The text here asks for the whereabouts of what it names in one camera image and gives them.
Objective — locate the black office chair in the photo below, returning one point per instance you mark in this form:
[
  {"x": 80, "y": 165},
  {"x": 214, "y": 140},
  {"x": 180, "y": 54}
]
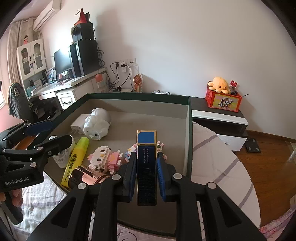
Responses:
[{"x": 20, "y": 107}]

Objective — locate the pink and green box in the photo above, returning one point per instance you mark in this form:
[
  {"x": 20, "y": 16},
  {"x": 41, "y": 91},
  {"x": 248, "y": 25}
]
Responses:
[{"x": 132, "y": 116}]

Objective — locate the black low tv cabinet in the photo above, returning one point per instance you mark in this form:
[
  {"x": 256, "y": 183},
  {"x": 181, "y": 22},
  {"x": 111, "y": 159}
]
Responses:
[{"x": 227, "y": 126}]

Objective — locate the white air conditioner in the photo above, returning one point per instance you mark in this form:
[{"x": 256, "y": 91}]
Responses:
[{"x": 47, "y": 13}]

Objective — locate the rose gold metal tin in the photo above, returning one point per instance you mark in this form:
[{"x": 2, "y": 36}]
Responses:
[{"x": 83, "y": 174}]

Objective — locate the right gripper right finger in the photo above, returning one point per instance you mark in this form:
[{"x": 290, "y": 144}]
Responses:
[{"x": 204, "y": 212}]

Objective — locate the black floor scale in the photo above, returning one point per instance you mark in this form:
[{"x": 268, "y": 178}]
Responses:
[{"x": 252, "y": 146}]

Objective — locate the black computer monitor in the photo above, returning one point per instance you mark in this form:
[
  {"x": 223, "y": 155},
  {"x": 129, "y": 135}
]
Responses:
[{"x": 62, "y": 60}]

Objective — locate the yellow highlighter marker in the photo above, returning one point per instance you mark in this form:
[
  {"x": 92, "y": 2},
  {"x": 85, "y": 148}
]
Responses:
[{"x": 76, "y": 159}]

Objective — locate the person's left hand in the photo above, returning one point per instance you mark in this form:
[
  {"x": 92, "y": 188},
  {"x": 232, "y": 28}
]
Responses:
[{"x": 16, "y": 197}]

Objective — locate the yellow octopus plush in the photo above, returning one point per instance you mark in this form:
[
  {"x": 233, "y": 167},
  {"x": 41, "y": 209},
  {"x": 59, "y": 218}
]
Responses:
[{"x": 219, "y": 85}]

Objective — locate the white plastic curved object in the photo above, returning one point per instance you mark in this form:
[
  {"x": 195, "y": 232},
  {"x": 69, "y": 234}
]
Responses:
[{"x": 63, "y": 157}]

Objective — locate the snack bag on cabinet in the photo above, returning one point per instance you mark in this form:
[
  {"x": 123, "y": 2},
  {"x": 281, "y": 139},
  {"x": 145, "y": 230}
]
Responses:
[{"x": 138, "y": 83}]

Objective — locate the white desk with drawers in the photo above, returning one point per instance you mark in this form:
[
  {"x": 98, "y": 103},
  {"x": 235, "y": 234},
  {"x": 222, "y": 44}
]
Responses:
[{"x": 72, "y": 90}]

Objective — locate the blue and black lighter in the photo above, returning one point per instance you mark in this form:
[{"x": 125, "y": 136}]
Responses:
[{"x": 146, "y": 169}]

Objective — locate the black computer tower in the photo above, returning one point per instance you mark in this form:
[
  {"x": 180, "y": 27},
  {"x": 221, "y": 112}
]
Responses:
[{"x": 84, "y": 57}]

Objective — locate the red storage crate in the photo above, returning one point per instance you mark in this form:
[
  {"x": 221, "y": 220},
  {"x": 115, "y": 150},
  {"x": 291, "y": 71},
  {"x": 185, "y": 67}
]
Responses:
[{"x": 223, "y": 101}]

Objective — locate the black speaker box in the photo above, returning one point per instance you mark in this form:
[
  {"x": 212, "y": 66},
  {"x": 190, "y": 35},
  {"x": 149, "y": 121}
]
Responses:
[{"x": 82, "y": 31}]

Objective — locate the orange lid water bottle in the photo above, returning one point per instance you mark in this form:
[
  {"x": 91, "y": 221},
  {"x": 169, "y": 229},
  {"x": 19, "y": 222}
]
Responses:
[{"x": 99, "y": 82}]

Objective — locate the white charger block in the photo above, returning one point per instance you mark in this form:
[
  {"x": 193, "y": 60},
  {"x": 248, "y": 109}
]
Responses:
[{"x": 78, "y": 125}]

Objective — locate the white striped tablecloth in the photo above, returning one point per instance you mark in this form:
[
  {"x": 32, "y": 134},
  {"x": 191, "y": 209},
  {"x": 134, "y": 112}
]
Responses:
[{"x": 212, "y": 161}]

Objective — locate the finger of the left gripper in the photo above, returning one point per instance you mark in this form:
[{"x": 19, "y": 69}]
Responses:
[
  {"x": 17, "y": 133},
  {"x": 54, "y": 144}
]

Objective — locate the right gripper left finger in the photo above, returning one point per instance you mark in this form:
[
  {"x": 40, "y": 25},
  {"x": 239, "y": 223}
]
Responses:
[{"x": 90, "y": 210}]

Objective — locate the white glass door cupboard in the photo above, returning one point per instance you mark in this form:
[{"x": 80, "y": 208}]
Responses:
[{"x": 31, "y": 61}]

